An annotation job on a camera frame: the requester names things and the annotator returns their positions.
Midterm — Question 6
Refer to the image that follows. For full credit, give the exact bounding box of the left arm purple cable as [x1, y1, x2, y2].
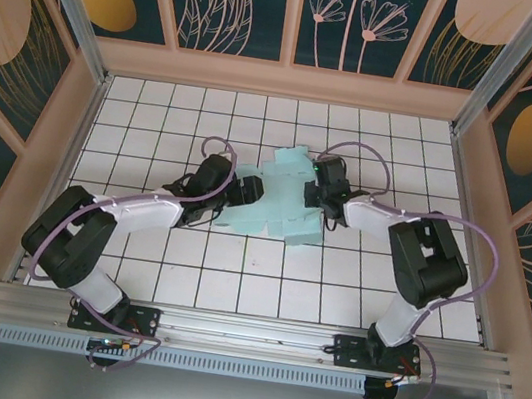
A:
[15, 110, 244, 388]

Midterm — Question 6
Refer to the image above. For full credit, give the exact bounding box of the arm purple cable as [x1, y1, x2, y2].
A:
[15, 110, 244, 388]
[279, 135, 515, 399]

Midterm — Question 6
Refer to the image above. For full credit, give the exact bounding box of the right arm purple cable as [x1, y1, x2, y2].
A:
[279, 135, 515, 399]

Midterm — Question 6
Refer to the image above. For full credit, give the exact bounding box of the aluminium side rail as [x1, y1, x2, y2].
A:
[4, 64, 114, 295]
[417, 131, 530, 354]

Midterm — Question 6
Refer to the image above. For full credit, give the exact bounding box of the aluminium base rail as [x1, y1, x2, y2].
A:
[0, 272, 524, 399]

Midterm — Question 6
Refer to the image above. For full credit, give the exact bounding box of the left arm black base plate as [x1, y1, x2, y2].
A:
[66, 294, 164, 343]

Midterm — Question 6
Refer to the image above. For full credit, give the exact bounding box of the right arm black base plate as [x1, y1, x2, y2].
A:
[329, 331, 426, 380]

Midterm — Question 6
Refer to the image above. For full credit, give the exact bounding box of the slotted grey cable duct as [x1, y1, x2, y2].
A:
[0, 317, 369, 398]

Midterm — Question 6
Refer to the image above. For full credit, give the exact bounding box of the power connector with wires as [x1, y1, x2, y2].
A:
[385, 368, 422, 393]
[87, 333, 147, 361]

